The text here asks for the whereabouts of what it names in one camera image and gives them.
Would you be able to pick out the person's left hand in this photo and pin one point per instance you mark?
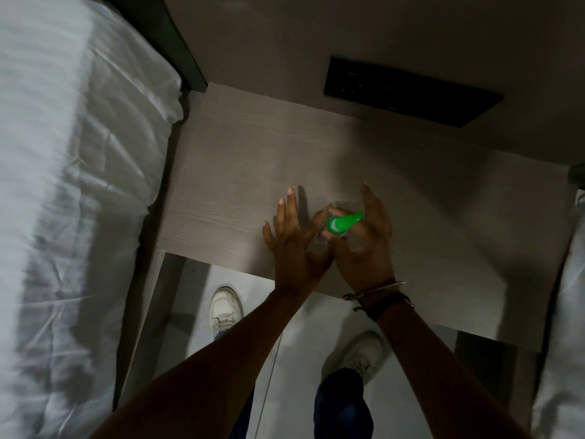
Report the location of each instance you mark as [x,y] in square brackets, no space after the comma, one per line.
[295,255]

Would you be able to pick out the person's right hand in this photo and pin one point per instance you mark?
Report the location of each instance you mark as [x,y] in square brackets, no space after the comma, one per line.
[368,255]

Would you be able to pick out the person's left middle finger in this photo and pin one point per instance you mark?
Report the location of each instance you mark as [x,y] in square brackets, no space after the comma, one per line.
[292,210]

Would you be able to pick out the person's right thumb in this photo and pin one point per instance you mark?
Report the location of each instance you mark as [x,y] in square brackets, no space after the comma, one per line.
[339,213]

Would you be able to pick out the person's left little finger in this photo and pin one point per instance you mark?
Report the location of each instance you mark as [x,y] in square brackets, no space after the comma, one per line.
[269,236]

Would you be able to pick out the clear bottle with green cap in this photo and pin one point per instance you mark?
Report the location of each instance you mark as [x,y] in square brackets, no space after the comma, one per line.
[343,223]

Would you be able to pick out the person's right forearm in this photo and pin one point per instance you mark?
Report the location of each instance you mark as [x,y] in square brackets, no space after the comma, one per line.
[438,374]

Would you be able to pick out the person's left forearm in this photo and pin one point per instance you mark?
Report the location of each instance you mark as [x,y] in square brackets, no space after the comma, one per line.
[215,370]

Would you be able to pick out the silver bangle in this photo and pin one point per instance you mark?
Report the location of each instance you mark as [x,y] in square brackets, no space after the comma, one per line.
[379,288]

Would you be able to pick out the white left shoe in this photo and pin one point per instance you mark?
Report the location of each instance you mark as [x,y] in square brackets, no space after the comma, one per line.
[225,313]

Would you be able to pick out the white shoe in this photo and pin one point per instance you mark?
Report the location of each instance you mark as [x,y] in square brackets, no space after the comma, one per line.
[363,354]
[225,313]

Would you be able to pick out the black wrist band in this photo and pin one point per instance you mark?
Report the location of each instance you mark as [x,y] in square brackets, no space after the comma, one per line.
[388,306]

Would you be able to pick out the white right shoe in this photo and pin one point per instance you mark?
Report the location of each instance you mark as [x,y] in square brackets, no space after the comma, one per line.
[363,354]

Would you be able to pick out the blue jeans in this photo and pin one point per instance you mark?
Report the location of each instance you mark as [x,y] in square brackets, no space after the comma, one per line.
[340,406]

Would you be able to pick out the large white bed sheet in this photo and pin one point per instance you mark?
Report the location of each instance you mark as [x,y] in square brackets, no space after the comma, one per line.
[77,214]

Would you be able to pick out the narrow white bed sheet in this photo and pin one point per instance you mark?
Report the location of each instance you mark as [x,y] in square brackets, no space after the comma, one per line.
[564,324]

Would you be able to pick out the black wall switch panel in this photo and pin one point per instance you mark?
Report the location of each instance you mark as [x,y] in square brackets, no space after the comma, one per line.
[411,92]

